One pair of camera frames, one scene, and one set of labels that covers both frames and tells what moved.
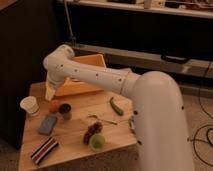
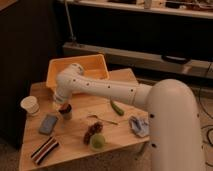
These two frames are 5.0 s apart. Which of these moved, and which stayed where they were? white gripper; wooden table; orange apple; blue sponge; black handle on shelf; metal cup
Moved: white gripper; orange apple
Stayed: blue sponge; metal cup; wooden table; black handle on shelf
